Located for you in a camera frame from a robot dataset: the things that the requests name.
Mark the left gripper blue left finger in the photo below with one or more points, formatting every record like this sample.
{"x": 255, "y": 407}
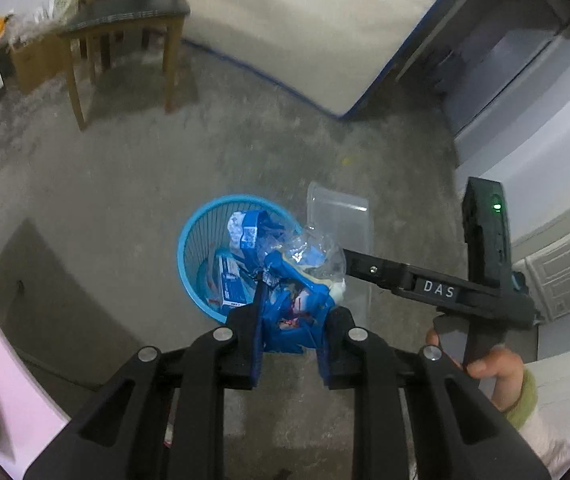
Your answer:
{"x": 259, "y": 300}

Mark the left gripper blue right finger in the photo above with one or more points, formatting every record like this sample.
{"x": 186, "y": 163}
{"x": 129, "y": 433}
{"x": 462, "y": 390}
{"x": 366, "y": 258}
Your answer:
{"x": 322, "y": 345}

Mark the blue toothpaste box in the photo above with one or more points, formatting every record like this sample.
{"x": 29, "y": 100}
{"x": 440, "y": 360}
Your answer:
{"x": 252, "y": 235}

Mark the clear zip bag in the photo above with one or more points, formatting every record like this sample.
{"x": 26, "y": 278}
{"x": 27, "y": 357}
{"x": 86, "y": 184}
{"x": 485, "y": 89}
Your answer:
{"x": 317, "y": 257}

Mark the clear plastic food container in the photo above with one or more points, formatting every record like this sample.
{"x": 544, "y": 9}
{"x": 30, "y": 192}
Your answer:
{"x": 347, "y": 219}

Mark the blue plastic trash basket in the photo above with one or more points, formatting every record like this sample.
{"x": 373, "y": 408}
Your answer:
{"x": 204, "y": 238}

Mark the person right hand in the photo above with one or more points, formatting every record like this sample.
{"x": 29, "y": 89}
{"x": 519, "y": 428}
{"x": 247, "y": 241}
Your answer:
{"x": 513, "y": 386}

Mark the white mattress blue edge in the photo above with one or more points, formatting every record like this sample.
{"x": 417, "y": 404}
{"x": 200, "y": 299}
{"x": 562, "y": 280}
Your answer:
{"x": 328, "y": 52}

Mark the pink table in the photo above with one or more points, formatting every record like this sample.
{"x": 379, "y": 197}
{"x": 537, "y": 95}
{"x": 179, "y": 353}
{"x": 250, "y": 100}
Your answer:
{"x": 29, "y": 418}

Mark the wooden chair black seat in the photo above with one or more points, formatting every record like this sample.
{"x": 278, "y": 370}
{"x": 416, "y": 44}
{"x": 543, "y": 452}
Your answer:
{"x": 99, "y": 17}

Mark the cardboard box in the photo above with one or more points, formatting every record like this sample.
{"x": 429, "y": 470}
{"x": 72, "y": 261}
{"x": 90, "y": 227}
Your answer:
{"x": 38, "y": 61}

